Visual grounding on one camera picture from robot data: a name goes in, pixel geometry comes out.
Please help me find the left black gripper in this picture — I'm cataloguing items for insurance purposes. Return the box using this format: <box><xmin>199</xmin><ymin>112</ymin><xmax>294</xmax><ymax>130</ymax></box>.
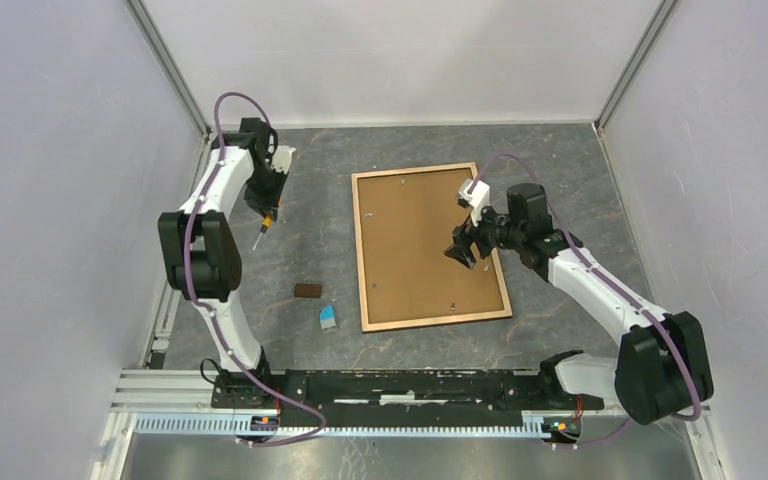
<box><xmin>244</xmin><ymin>165</ymin><xmax>289</xmax><ymax>222</ymax></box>

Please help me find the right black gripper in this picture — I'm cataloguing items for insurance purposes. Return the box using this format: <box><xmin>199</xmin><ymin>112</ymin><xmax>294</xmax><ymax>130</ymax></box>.
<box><xmin>444</xmin><ymin>198</ymin><xmax>525</xmax><ymax>269</ymax></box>

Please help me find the orange handled screwdriver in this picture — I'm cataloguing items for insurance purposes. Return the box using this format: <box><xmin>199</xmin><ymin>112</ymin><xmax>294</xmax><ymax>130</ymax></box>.
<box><xmin>251</xmin><ymin>211</ymin><xmax>277</xmax><ymax>251</ymax></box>

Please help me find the black picture frame with photo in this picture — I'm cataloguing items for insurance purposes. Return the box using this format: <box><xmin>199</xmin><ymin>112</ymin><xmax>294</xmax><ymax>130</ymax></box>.
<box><xmin>351</xmin><ymin>163</ymin><xmax>512</xmax><ymax>333</ymax></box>

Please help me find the small brown wooden block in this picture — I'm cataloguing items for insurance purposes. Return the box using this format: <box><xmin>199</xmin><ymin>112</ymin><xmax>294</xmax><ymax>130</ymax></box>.
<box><xmin>293</xmin><ymin>283</ymin><xmax>323</xmax><ymax>299</ymax></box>

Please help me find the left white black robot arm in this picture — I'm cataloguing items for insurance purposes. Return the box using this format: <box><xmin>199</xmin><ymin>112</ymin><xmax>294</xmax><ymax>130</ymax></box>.
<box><xmin>158</xmin><ymin>118</ymin><xmax>293</xmax><ymax>408</ymax></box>

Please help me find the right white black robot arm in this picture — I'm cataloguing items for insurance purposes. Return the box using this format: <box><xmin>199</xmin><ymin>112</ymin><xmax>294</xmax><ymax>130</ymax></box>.
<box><xmin>445</xmin><ymin>180</ymin><xmax>714</xmax><ymax>425</ymax></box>

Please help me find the blue grey eraser block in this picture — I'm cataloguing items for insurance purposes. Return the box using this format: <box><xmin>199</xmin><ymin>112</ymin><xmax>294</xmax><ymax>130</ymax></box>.
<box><xmin>319</xmin><ymin>305</ymin><xmax>337</xmax><ymax>332</ymax></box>

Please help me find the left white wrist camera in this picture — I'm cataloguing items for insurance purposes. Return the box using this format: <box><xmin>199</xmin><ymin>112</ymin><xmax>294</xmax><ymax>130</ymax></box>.
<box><xmin>271</xmin><ymin>145</ymin><xmax>296</xmax><ymax>175</ymax></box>

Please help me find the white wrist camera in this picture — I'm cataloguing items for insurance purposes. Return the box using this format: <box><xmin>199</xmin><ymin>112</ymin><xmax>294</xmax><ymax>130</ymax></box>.
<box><xmin>271</xmin><ymin>145</ymin><xmax>296</xmax><ymax>175</ymax></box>
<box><xmin>456</xmin><ymin>179</ymin><xmax>490</xmax><ymax>213</ymax></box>

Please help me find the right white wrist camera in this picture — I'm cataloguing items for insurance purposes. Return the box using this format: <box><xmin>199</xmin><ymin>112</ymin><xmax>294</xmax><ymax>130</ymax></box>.
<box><xmin>456</xmin><ymin>179</ymin><xmax>490</xmax><ymax>213</ymax></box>

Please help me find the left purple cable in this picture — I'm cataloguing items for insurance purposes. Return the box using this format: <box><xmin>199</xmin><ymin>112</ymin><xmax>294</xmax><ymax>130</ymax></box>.
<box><xmin>183</xmin><ymin>91</ymin><xmax>329</xmax><ymax>449</ymax></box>

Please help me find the purple cable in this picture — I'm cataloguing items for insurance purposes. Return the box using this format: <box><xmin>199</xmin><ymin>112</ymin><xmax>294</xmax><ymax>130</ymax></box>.
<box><xmin>183</xmin><ymin>91</ymin><xmax>329</xmax><ymax>449</ymax></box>
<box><xmin>468</xmin><ymin>152</ymin><xmax>703</xmax><ymax>450</ymax></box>

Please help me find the left aluminium floor rail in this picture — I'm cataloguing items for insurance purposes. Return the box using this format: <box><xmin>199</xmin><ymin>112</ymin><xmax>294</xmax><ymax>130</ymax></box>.
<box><xmin>141</xmin><ymin>134</ymin><xmax>210</xmax><ymax>369</ymax></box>

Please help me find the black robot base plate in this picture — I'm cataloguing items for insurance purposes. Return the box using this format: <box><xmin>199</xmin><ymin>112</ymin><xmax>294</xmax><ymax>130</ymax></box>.
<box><xmin>211</xmin><ymin>369</ymin><xmax>605</xmax><ymax>428</ymax></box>

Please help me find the right aluminium corner post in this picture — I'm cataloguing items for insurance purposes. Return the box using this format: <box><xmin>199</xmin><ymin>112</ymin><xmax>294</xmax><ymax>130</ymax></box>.
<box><xmin>593</xmin><ymin>0</ymin><xmax>679</xmax><ymax>136</ymax></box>

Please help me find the aluminium corner post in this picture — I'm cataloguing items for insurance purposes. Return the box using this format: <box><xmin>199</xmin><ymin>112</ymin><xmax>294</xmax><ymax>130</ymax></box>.
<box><xmin>593</xmin><ymin>0</ymin><xmax>679</xmax><ymax>136</ymax></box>
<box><xmin>124</xmin><ymin>0</ymin><xmax>212</xmax><ymax>136</ymax></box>

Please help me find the blue slotted cable duct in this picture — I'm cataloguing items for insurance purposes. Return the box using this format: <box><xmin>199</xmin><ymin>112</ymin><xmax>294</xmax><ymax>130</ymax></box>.
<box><xmin>133</xmin><ymin>413</ymin><xmax>548</xmax><ymax>439</ymax></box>

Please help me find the aluminium front rail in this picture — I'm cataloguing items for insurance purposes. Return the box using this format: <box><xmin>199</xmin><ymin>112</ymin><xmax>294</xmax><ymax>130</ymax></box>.
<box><xmin>110</xmin><ymin>369</ymin><xmax>713</xmax><ymax>417</ymax></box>

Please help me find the left aluminium corner post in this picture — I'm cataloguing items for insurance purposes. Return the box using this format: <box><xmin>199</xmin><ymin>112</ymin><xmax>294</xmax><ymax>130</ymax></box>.
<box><xmin>124</xmin><ymin>0</ymin><xmax>212</xmax><ymax>136</ymax></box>

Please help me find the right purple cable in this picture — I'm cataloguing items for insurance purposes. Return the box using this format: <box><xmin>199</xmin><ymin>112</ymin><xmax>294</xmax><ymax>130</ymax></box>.
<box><xmin>468</xmin><ymin>152</ymin><xmax>703</xmax><ymax>450</ymax></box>

